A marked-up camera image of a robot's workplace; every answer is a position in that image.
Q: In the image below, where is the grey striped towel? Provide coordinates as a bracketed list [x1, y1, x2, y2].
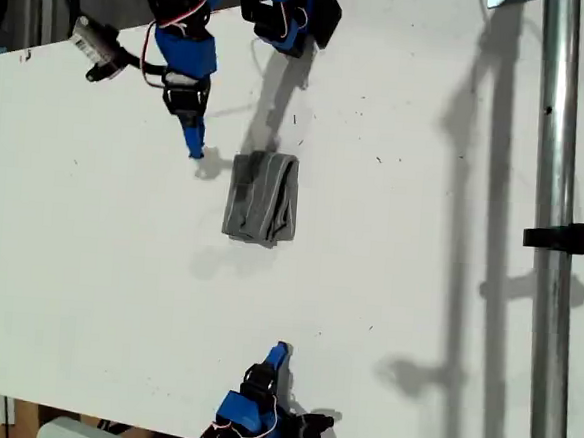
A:
[219, 147, 303, 251]

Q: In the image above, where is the white box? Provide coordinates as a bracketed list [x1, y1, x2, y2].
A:
[35, 414, 156, 438]

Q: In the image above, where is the red white servo wire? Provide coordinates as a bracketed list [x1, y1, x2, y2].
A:
[198, 386, 282, 438]
[138, 0, 212, 93]

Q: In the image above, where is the black camera stalk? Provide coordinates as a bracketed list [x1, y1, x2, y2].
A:
[84, 49, 168, 90]

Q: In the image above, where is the black camera box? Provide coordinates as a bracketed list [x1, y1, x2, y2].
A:
[69, 14, 125, 71]
[296, 412, 335, 438]

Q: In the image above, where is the wooden table frame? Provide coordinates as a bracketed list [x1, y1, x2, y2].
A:
[0, 393, 43, 438]

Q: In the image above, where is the black post clamp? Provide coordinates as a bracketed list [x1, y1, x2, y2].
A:
[521, 207, 584, 264]

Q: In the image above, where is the steel post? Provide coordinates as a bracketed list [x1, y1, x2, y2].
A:
[511, 0, 584, 438]

